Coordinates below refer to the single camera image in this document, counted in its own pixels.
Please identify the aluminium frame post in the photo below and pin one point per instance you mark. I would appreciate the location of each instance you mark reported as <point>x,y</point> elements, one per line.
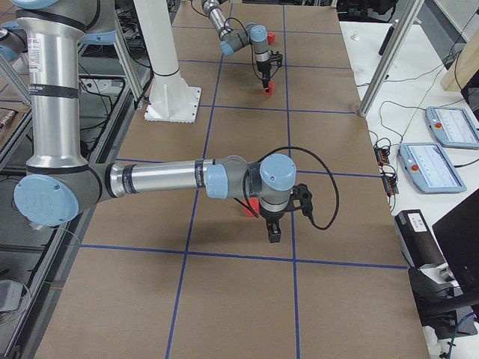
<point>399,35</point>

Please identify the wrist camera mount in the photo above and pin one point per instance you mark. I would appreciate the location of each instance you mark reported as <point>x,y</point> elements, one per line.
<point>276,59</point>
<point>300,199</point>

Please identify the white camera stand base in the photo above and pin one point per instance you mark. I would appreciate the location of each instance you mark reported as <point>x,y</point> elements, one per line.
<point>170,97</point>

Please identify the black box device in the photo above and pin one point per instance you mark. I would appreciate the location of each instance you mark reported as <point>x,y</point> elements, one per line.
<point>417,243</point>

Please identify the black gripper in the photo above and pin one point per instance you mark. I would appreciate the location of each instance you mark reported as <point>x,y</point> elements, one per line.
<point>273,215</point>
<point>264,70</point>

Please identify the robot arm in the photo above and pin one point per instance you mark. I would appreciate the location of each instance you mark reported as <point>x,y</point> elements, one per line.
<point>234,36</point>
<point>61,183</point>

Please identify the teach pendant far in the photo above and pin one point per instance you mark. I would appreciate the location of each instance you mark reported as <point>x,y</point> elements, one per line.
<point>452,127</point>

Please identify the black monitor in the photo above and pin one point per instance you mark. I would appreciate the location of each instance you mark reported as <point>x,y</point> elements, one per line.
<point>457,235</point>

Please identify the teach pendant near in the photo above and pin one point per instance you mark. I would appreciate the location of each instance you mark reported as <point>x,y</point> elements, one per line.
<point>430,169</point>

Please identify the red block placed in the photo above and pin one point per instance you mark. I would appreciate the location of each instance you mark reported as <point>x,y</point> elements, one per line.
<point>270,92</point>
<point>251,207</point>
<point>270,37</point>

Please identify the teach pendant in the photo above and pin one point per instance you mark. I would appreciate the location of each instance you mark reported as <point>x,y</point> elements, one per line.
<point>430,169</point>
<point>452,127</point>

